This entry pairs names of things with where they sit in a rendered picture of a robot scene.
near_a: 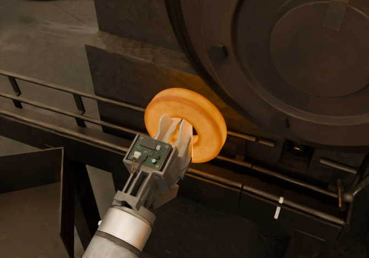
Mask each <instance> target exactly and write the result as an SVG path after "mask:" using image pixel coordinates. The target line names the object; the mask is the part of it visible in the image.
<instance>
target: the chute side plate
mask: <svg viewBox="0 0 369 258"><path fill-rule="evenodd" d="M0 136H3V137H6V138H9V139H12V140H15V141H18V142H21V143H24V144H27V145H30V146H33V147H36V148H39V149H46V147H45V145H44V144H46V145H49V146H51V147H54V148H59V147H64V149H65V152H66V156H67V158H68V159H71V160H75V161H78V162H80V163H83V164H86V165H89V166H92V167H95V168H98V169H101V170H104V171H107V172H110V173H113V174H116V175H118V176H121V177H125V178H128V179H129V177H130V176H131V174H130V173H129V171H128V169H127V167H126V166H125V164H124V162H123V159H124V157H125V155H126V154H125V153H121V152H118V151H116V150H112V149H109V148H106V147H102V146H99V145H96V144H93V143H90V142H86V141H83V140H80V139H77V138H74V137H70V136H67V135H64V134H61V133H58V132H54V131H51V130H48V129H45V128H42V127H39V126H35V125H32V124H29V123H26V122H23V121H20V120H16V119H13V118H11V117H7V116H4V115H1V114H0ZM176 184H177V185H178V186H179V188H178V192H177V195H178V196H181V197H184V198H187V199H189V200H192V201H196V202H198V203H201V204H204V205H207V206H211V207H214V208H216V209H219V210H222V211H225V212H228V213H231V214H234V215H237V216H240V217H242V218H245V219H247V220H250V221H253V222H255V223H258V224H260V225H263V226H265V227H268V228H271V229H274V230H276V231H279V232H281V233H284V234H286V235H289V236H291V237H292V235H293V233H294V230H295V229H297V230H299V231H302V232H304V233H307V234H310V235H313V236H315V237H318V238H321V239H323V240H325V242H324V244H323V246H322V248H323V249H325V250H328V251H330V249H331V247H332V245H333V243H334V242H335V240H336V238H337V236H338V234H339V232H340V230H341V228H342V227H341V226H338V225H335V224H333V223H330V222H327V221H324V220H321V219H319V218H317V217H314V216H311V215H308V214H305V213H303V212H300V211H297V210H294V209H291V208H289V207H286V206H284V205H281V204H278V203H275V202H273V201H270V200H267V199H264V198H261V197H258V196H256V195H253V194H250V193H248V192H245V191H242V195H241V190H240V189H236V188H233V187H229V186H226V185H223V184H221V183H217V182H214V181H211V180H207V179H204V178H201V177H198V176H195V175H191V174H188V173H186V174H185V176H184V179H179V180H178V182H177V183H176ZM277 207H280V211H279V214H278V218H277V219H276V218H274V217H275V213H276V210H277Z"/></svg>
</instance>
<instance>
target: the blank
mask: <svg viewBox="0 0 369 258"><path fill-rule="evenodd" d="M164 114H168V116H169V117H171V118H180V119H185V120H186V121H187V122H189V123H190V124H191V125H192V126H193V127H194V128H195V130H196V131H197V134H198V135H196V136H193V158H192V162H193V163H201V162H207V161H210V160H211V159H213V158H214V157H216V156H217V155H218V153H219V152H220V150H221V148H222V146H223V145H224V143H225V141H226V137H227V127H226V123H225V121H224V118H223V116H222V115H221V113H220V112H219V110H218V109H217V107H216V106H215V105H213V103H212V102H210V101H209V100H208V99H206V98H205V97H203V96H202V95H200V94H198V93H196V92H193V91H191V90H188V89H184V88H169V89H166V90H163V91H161V92H159V93H158V94H157V95H156V96H155V97H154V98H153V100H152V101H151V102H150V103H149V104H148V106H147V108H146V111H145V115H144V121H145V125H146V128H147V131H148V133H149V134H150V136H151V137H154V136H156V134H157V133H158V131H159V121H160V119H161V117H162V116H163V115H164ZM179 130H180V129H178V130H177V133H176V135H174V136H173V137H172V139H171V142H170V144H171V145H172V144H173V142H175V141H176V140H177V139H178V136H179Z"/></svg>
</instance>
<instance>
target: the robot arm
mask: <svg viewBox="0 0 369 258"><path fill-rule="evenodd" d="M178 128H180V130H179V136H178V139H177V140H176V141H175V142H173V144H172V145H171V144H170V142H171V139H172V137H173V136H174V135H176V133H177V130H178ZM134 145H135V146H134ZM133 146H134V147H133ZM131 150H132V151H131ZM130 152H131V153H130ZM192 158H193V131H192V125H191V124H190V123H189V122H187V121H186V120H185V119H180V118H171V117H169V116H168V114H164V115H163V116H162V117H161V119H160V121H159V131H158V133H157V134H156V136H154V137H152V138H150V137H147V136H144V135H139V134H137V136H136V137H135V139H134V141H133V142H132V144H131V146H130V148H129V150H128V152H127V153H126V155H125V157H124V159H123V162H124V164H125V166H126V167H127V169H128V171H129V173H130V174H131V176H130V177H129V179H128V181H127V183H126V185H125V186H124V188H123V190H122V192H121V191H118V192H117V193H116V195H115V197H114V201H113V203H112V205H111V208H109V209H108V211H107V213H106V214H105V216H104V218H103V220H100V221H99V222H98V226H99V227H98V229H97V231H96V232H95V234H94V236H93V238H92V240H91V242H90V244H89V246H88V247H87V249H86V251H85V253H84V255H83V257H82V258H138V257H139V255H140V253H141V252H142V250H143V248H144V246H145V244H146V242H147V240H148V237H149V235H150V233H151V231H152V228H151V226H152V225H153V223H154V221H155V219H156V217H155V215H154V214H153V213H151V212H150V211H149V210H148V208H150V209H152V210H154V209H156V208H158V207H159V206H161V205H163V204H165V203H166V202H168V201H169V200H171V199H173V198H175V197H176V195H177V192H178V188H179V186H178V185H177V184H176V183H177V182H178V180H179V179H184V177H185V174H186V172H187V171H188V169H189V168H190V166H191V163H192Z"/></svg>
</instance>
